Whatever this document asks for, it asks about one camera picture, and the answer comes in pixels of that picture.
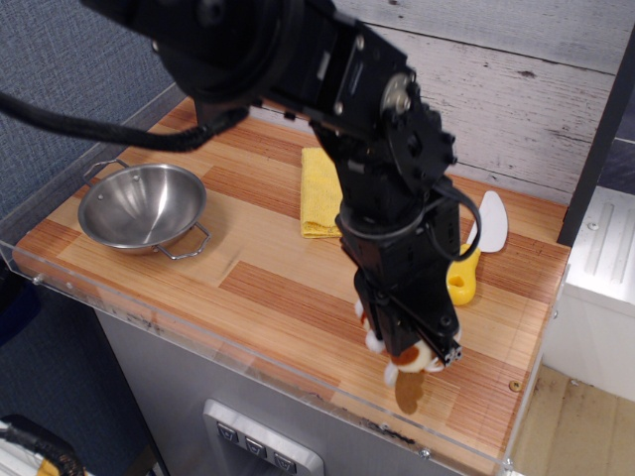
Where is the white side shelf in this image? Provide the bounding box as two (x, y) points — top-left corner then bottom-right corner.
(543, 186), (634, 401)

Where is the silver button control panel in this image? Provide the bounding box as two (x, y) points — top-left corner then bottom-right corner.
(202, 399), (325, 475)

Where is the black vertical post right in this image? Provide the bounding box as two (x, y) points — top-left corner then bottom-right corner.
(549, 1), (634, 246)

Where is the yellow handled white knife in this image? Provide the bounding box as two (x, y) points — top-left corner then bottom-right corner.
(446, 190), (508, 305)

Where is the folded yellow cloth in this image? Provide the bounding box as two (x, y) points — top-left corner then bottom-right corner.
(300, 148), (342, 238)

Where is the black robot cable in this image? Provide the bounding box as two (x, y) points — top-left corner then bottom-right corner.
(0, 91), (249, 153)

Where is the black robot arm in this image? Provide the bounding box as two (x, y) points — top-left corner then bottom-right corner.
(91, 1), (465, 364)

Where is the silver toy kitchen cabinet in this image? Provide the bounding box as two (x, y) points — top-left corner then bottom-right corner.
(97, 312), (452, 475)

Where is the white and brown plush toy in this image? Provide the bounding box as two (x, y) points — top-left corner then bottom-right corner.
(354, 299), (444, 415)

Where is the stainless steel bowl with handles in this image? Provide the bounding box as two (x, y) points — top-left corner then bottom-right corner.
(77, 159), (211, 261)

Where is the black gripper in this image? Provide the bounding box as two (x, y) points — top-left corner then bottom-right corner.
(335, 193), (462, 370)

